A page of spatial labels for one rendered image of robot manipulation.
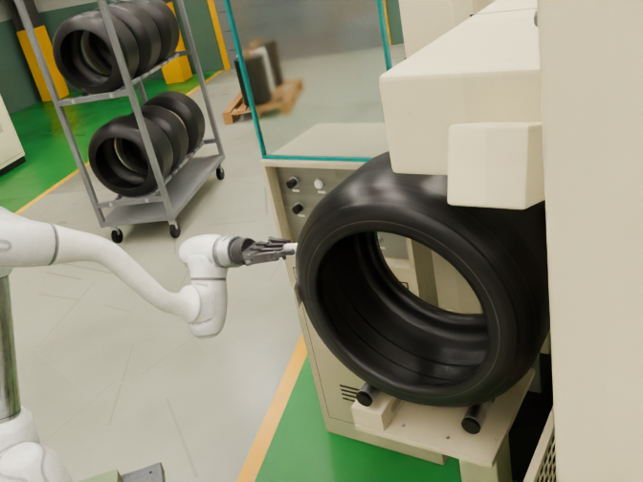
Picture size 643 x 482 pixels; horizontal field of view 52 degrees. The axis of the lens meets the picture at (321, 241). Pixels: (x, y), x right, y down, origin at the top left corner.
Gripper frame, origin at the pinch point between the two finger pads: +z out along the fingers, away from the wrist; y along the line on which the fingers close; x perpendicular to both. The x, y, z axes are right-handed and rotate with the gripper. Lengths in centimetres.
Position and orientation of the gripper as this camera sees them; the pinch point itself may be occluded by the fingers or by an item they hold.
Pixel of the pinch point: (296, 250)
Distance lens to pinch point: 168.5
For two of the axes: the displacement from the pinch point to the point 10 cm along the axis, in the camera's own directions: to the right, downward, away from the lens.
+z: 8.0, -0.3, -5.9
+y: 5.1, -4.7, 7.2
